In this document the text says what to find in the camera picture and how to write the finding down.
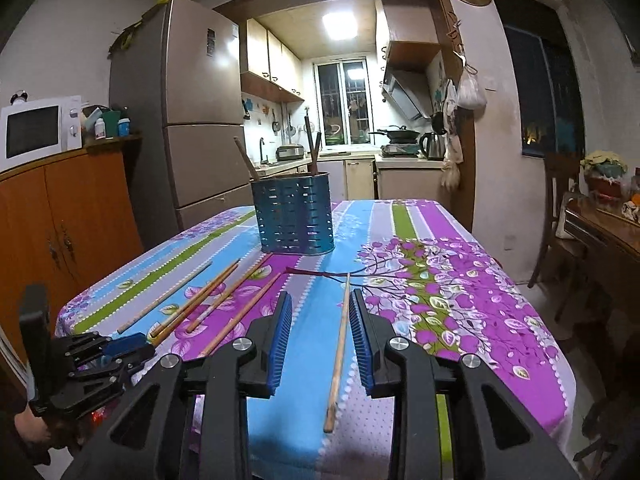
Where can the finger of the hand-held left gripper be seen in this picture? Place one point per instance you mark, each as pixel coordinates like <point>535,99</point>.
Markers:
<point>100,390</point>
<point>125,344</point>

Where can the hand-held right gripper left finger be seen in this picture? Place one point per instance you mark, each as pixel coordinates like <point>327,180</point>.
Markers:
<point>280,350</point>

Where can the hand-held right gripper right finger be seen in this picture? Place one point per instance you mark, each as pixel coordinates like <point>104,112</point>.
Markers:
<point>361,350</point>

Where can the brown wooden chopstick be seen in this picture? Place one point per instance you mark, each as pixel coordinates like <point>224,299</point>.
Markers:
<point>241,314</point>
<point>192,308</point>
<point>337,350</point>
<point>195,297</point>

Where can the pale wooden chopstick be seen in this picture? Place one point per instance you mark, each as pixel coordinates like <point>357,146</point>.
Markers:
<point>165,297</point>

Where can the brown chopstick with white band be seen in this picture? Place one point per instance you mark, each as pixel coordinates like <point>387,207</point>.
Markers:
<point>226,297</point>

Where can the blue perforated utensil holder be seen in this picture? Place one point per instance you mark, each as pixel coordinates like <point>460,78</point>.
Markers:
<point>292,215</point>

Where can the dark wooden chopstick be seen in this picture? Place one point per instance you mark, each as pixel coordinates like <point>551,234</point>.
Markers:
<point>246,157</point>
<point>310,145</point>
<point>317,152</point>

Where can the person's left hand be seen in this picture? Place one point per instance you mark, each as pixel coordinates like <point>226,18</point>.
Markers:
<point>30,427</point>

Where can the floral striped tablecloth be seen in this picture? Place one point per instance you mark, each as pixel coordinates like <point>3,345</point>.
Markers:
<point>310,410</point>

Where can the orange wooden cabinet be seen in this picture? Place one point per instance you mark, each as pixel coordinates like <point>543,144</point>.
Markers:
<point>75,220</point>

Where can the kitchen counter with base cabinets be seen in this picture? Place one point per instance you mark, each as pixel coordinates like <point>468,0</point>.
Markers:
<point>360,180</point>

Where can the white microwave oven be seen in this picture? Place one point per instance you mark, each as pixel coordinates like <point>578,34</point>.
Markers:
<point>32,132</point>

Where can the white bottle with red label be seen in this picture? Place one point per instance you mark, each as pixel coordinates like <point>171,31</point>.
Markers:
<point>100,130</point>

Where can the hanging net bag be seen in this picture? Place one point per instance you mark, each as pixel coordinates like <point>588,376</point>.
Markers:
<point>452,170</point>

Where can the gas stove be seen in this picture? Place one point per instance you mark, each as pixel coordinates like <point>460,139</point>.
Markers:
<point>400,150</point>

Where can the teal jar with white lid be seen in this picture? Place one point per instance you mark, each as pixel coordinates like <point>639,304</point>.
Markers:
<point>123,127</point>

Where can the green container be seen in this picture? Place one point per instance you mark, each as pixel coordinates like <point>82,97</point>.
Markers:
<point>111,121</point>

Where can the steel electric kettle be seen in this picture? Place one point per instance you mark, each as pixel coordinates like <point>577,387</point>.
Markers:
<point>434,147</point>

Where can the black wok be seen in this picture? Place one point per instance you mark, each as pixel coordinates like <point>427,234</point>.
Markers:
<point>402,135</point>

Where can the white bag on chair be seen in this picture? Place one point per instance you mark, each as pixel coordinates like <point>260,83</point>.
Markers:
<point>572,222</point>

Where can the kitchen window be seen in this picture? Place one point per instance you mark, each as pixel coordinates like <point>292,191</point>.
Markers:
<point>330,100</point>

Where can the steel range hood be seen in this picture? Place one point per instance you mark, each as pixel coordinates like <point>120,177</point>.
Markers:
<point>405,95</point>

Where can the wooden chair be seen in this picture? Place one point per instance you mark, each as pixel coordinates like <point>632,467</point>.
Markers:
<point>555,175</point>

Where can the grey refrigerator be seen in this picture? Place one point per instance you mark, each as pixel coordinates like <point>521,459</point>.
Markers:
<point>200,85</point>

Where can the dark wooden side table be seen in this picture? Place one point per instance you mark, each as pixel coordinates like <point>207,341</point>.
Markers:
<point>610,240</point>

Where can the white hanging plastic bag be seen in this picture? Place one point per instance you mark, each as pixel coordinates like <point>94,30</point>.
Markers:
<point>471,92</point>

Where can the potted plant in red pot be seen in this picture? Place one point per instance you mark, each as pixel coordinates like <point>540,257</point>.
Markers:
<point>605,170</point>

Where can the square ceiling light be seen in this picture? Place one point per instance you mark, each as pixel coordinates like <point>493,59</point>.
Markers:
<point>340,26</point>

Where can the cabinet above range hood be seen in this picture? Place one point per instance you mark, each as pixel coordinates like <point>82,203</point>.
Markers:
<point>410,25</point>

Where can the dark window with curtain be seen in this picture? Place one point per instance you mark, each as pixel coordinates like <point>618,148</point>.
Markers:
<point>545,70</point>

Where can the wooden door frame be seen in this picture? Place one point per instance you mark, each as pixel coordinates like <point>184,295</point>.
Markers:
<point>465,160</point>

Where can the kitchen wall cabinets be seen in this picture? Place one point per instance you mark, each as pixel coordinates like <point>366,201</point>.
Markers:
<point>270,60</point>

